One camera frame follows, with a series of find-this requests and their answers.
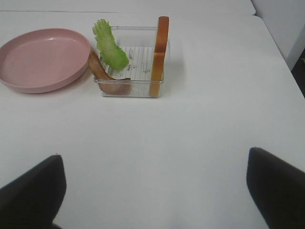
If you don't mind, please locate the bacon strip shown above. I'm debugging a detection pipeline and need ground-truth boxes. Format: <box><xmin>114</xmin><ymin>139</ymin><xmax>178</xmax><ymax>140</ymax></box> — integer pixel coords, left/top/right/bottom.
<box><xmin>88</xmin><ymin>50</ymin><xmax>131</xmax><ymax>96</ymax></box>

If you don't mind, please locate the bread slice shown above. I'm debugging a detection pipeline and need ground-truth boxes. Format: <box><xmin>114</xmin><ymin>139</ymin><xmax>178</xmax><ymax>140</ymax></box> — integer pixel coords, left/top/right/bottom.
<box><xmin>149</xmin><ymin>16</ymin><xmax>170</xmax><ymax>97</ymax></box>

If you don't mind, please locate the green lettuce leaf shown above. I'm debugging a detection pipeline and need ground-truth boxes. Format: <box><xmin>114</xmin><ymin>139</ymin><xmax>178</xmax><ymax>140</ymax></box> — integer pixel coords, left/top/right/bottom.
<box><xmin>92</xmin><ymin>19</ymin><xmax>129</xmax><ymax>70</ymax></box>

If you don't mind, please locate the pink round plate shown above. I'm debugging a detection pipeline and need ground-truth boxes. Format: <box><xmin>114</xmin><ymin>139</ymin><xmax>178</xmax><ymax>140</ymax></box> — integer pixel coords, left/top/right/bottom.
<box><xmin>0</xmin><ymin>28</ymin><xmax>91</xmax><ymax>93</ymax></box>

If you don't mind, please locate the clear right plastic container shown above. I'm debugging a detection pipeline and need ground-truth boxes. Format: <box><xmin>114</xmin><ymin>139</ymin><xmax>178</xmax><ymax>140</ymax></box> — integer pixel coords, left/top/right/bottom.
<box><xmin>94</xmin><ymin>26</ymin><xmax>163</xmax><ymax>98</ymax></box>

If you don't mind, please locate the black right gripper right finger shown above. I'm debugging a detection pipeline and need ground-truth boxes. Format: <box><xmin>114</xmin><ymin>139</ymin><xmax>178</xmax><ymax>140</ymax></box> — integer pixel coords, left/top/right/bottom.
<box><xmin>246</xmin><ymin>147</ymin><xmax>305</xmax><ymax>229</ymax></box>

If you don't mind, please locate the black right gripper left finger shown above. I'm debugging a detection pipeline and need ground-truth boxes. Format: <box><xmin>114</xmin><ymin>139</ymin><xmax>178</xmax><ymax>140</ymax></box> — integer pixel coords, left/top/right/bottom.
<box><xmin>0</xmin><ymin>155</ymin><xmax>66</xmax><ymax>229</ymax></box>

